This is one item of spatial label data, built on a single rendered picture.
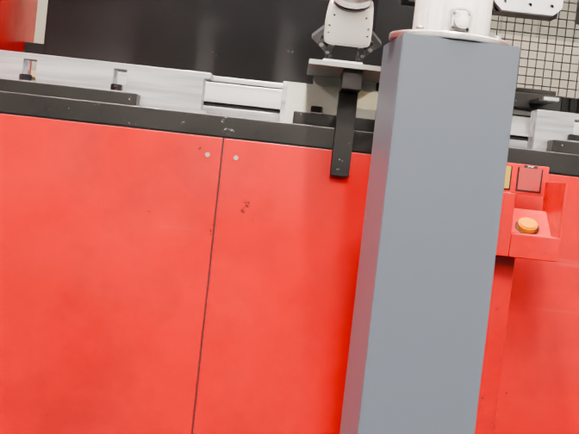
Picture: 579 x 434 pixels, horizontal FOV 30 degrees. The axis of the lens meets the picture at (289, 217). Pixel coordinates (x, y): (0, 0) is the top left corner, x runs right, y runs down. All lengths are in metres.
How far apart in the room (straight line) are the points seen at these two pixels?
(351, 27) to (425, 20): 0.62
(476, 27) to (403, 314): 0.45
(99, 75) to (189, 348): 0.63
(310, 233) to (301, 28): 0.83
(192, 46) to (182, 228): 0.79
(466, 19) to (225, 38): 1.37
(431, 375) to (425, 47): 0.49
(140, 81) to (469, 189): 1.00
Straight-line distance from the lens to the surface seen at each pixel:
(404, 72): 1.63
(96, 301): 2.33
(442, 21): 1.69
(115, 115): 2.31
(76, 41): 3.00
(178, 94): 2.42
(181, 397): 2.34
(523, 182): 2.23
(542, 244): 2.09
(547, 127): 2.47
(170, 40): 2.96
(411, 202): 1.63
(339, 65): 2.16
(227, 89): 2.67
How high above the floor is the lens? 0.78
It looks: 3 degrees down
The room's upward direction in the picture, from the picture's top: 6 degrees clockwise
